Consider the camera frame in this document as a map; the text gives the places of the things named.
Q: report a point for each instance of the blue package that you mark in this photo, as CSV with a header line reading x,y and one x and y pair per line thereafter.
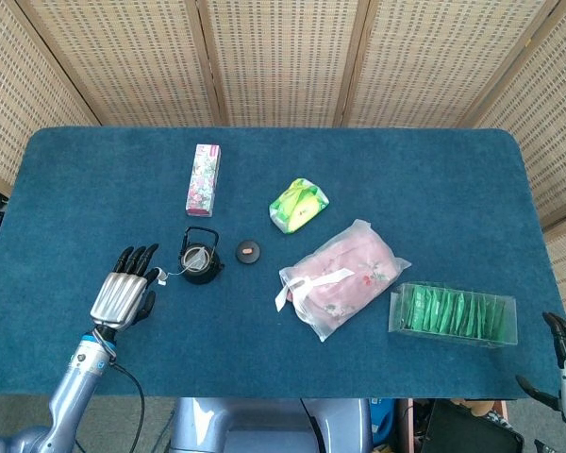
x,y
382,415

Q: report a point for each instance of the blue-grey robot torso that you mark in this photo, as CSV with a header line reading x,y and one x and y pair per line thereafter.
x,y
264,424

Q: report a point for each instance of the frosted bag with pink cloth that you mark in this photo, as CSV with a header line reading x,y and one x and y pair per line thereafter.
x,y
349,278

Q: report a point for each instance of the pink floral carton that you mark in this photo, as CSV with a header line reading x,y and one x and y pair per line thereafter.
x,y
203,181

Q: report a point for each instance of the beige plush toy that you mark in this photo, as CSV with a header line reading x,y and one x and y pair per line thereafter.
x,y
476,407

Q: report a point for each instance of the black teapot lid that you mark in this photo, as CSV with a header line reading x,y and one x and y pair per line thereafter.
x,y
249,252

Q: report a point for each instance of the green snack packet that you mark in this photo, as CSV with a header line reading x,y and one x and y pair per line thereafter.
x,y
298,207

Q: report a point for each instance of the woven bamboo folding screen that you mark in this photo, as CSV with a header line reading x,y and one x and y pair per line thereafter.
x,y
283,56

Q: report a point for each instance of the red-brown wooden crate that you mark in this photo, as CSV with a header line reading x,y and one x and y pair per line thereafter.
x,y
408,424

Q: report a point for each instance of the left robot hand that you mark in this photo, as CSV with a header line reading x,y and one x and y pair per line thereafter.
x,y
120,299

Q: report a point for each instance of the black cast iron teapot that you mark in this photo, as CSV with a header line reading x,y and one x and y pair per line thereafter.
x,y
203,278

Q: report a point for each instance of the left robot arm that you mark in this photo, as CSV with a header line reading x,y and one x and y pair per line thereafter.
x,y
71,391

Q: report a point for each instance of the blue table mat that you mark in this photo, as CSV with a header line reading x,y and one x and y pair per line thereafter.
x,y
99,189

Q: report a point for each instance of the clear box of green packets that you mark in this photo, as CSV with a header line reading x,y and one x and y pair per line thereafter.
x,y
453,313

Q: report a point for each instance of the black flat case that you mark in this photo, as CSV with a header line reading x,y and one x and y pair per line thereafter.
x,y
467,431

